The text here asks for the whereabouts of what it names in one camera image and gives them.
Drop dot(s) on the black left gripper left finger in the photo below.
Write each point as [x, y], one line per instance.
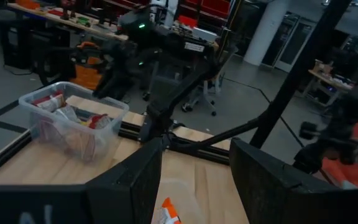
[104, 202]

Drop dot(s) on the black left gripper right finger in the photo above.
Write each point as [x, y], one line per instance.
[291, 202]

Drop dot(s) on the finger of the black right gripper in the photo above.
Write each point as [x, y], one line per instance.
[107, 88]

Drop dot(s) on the clear plastic bin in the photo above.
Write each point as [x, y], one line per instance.
[73, 146]

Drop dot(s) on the orange Maruchan noodle pack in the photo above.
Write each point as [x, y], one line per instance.
[168, 211]

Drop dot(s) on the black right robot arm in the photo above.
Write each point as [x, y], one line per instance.
[166, 105]

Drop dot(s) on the orange shop vacuum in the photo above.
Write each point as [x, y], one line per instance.
[84, 74]

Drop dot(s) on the long wooden worktable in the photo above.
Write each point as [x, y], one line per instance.
[57, 19]

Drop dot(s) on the office chair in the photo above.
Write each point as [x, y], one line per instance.
[202, 99]

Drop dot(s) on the black computer towers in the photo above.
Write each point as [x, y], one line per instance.
[17, 46]

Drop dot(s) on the red storage bins shelf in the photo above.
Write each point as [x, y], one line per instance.
[210, 6]

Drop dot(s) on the small wooden side table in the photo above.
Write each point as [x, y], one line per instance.
[328, 76]

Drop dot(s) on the white round column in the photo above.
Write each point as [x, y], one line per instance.
[266, 31]

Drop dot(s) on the black aluminium table frame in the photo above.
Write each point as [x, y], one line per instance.
[309, 56]

